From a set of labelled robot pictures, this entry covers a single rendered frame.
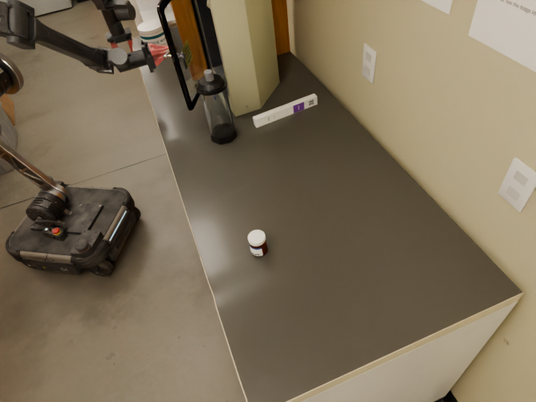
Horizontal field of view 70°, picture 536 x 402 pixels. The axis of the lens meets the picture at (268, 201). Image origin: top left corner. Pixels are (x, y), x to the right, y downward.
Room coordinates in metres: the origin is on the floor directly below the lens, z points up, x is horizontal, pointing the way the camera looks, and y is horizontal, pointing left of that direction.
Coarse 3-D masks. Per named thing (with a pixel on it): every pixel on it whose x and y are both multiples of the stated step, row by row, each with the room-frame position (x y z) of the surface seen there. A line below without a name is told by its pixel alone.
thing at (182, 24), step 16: (176, 0) 1.45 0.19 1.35; (160, 16) 1.31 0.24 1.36; (176, 16) 1.42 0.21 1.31; (192, 16) 1.55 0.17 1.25; (176, 32) 1.38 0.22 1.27; (192, 32) 1.51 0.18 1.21; (176, 48) 1.35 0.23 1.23; (192, 48) 1.48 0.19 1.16; (192, 64) 1.44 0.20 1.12; (192, 80) 1.40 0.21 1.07; (192, 96) 1.36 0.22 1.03
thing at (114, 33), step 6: (108, 24) 1.64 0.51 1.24; (114, 24) 1.64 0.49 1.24; (120, 24) 1.65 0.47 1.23; (114, 30) 1.63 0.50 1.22; (120, 30) 1.64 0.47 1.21; (126, 30) 1.67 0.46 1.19; (108, 36) 1.65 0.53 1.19; (114, 36) 1.64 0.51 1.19; (120, 36) 1.63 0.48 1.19; (126, 36) 1.64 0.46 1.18
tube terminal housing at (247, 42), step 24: (216, 0) 1.30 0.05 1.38; (240, 0) 1.32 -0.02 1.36; (264, 0) 1.45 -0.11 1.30; (216, 24) 1.30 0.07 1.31; (240, 24) 1.32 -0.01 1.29; (264, 24) 1.43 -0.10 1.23; (240, 48) 1.32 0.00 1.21; (264, 48) 1.41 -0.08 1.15; (240, 72) 1.31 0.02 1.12; (264, 72) 1.39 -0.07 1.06; (240, 96) 1.31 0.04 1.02; (264, 96) 1.36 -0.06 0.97
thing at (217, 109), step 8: (224, 80) 1.19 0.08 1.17; (200, 96) 1.17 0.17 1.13; (208, 96) 1.14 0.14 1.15; (216, 96) 1.14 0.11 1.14; (224, 96) 1.16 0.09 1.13; (208, 104) 1.15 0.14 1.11; (216, 104) 1.14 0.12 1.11; (224, 104) 1.15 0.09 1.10; (208, 112) 1.15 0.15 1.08; (216, 112) 1.14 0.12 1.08; (224, 112) 1.15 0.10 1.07; (208, 120) 1.16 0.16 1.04; (216, 120) 1.14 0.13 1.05; (224, 120) 1.15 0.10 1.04; (232, 120) 1.18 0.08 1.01; (216, 128) 1.15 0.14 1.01; (224, 128) 1.14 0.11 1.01; (232, 128) 1.16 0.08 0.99; (216, 136) 1.15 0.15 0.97; (224, 136) 1.14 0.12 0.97
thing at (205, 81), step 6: (204, 72) 1.19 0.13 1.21; (210, 72) 1.18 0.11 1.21; (204, 78) 1.20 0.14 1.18; (210, 78) 1.18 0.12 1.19; (216, 78) 1.19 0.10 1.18; (222, 78) 1.19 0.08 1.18; (198, 84) 1.19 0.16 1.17; (204, 84) 1.17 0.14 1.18; (210, 84) 1.16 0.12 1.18; (216, 84) 1.16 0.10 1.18; (222, 84) 1.17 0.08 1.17
